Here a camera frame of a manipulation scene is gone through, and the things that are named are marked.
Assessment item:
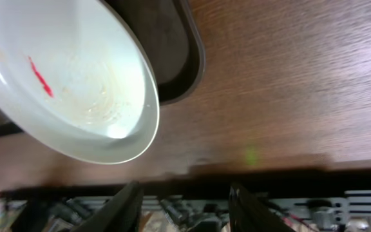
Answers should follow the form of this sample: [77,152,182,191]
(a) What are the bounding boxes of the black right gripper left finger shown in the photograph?
[72,182,144,232]

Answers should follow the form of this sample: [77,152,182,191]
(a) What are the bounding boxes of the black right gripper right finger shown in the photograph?
[229,183,294,232]

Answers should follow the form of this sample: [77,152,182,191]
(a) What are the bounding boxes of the cream white plate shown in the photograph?
[0,0,160,164]

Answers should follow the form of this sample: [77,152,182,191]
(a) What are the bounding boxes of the dark brown serving tray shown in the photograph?
[0,1,205,137]

